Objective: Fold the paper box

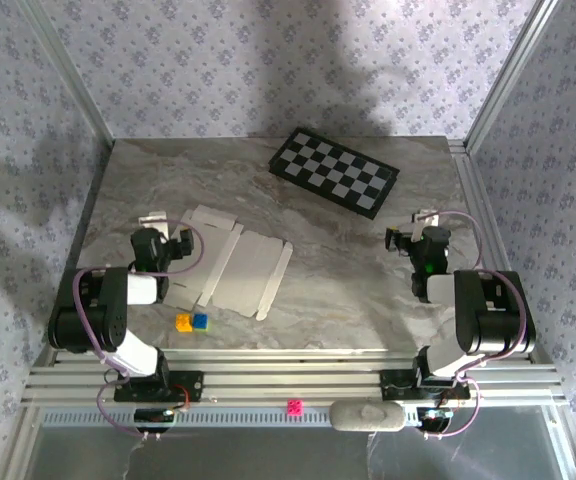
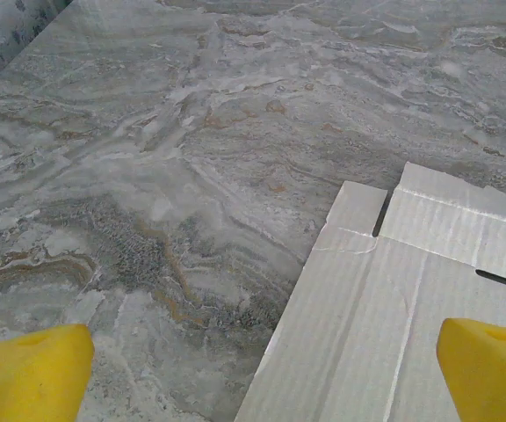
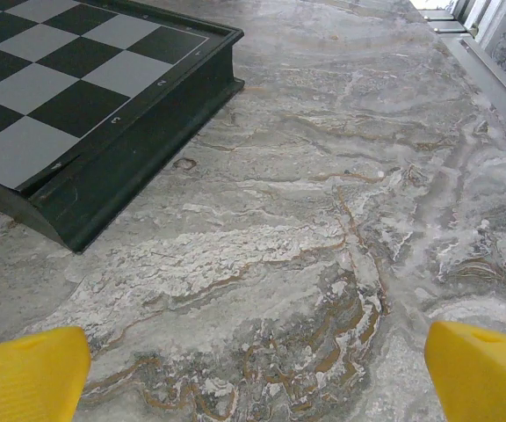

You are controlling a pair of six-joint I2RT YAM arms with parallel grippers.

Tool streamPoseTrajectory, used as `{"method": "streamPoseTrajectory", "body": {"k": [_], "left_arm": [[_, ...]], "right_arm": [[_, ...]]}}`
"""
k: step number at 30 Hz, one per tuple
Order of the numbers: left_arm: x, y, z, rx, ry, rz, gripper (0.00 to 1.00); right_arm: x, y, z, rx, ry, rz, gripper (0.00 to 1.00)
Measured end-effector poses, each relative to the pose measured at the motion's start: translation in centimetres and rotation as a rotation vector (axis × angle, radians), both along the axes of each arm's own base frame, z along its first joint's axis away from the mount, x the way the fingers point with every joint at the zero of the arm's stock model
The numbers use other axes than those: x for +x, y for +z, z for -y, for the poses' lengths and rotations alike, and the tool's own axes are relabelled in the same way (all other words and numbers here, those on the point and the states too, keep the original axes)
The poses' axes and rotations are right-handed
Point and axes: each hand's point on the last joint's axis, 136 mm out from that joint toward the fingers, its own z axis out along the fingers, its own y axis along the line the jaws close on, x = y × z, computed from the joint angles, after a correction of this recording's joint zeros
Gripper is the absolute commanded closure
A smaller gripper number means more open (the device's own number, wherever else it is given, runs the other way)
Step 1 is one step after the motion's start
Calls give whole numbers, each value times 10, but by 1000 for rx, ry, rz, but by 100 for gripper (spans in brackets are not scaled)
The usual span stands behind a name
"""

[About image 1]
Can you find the aluminium side rail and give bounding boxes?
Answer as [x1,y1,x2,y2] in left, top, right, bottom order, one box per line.
[446,138,539,362]

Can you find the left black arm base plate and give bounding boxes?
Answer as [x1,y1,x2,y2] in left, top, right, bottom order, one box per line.
[113,370,204,404]

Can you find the left aluminium frame post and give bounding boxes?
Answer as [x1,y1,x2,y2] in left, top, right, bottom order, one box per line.
[17,0,118,146]

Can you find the grey oval stone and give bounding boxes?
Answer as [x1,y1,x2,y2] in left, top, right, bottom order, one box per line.
[328,399,405,432]

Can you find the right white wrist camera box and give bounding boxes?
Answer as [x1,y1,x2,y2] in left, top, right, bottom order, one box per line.
[414,208,443,242]

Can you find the aluminium frame post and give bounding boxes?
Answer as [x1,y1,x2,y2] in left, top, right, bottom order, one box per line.
[17,0,118,146]
[464,0,565,154]

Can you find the grey slotted cable duct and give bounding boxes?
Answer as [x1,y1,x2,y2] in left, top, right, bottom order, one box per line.
[41,410,422,429]

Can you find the grey metal sheet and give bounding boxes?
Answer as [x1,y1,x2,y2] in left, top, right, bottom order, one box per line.
[17,405,576,480]

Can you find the right small circuit board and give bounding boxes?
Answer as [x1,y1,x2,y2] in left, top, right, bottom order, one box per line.
[416,407,455,431]

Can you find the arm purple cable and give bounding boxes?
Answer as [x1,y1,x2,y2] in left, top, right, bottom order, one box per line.
[417,209,532,441]
[71,219,204,442]

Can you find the white paper box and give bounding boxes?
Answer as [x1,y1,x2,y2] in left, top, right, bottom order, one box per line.
[160,204,294,322]

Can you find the small circuit board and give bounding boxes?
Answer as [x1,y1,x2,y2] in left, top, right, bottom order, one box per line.
[416,407,455,431]
[134,407,177,427]

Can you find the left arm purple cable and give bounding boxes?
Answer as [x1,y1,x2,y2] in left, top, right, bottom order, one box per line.
[71,219,204,442]

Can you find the black white checkerboard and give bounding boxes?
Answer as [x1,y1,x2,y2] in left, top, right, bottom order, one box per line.
[267,126,401,221]

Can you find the left small circuit board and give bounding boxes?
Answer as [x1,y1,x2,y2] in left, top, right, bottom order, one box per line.
[134,407,177,427]

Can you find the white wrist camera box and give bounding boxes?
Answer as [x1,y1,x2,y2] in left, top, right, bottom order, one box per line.
[414,208,443,242]
[136,211,170,240]

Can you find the aluminium rail bed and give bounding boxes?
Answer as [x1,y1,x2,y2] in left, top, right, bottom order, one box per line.
[20,348,568,407]

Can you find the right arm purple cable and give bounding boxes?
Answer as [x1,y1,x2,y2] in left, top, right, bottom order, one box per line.
[417,209,532,441]

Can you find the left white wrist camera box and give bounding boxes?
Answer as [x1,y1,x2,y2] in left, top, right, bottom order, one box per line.
[136,211,170,240]

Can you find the right aluminium frame post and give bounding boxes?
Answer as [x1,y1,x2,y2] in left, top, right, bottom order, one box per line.
[464,0,565,154]

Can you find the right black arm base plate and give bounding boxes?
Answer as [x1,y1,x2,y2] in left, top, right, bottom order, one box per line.
[380,369,471,401]

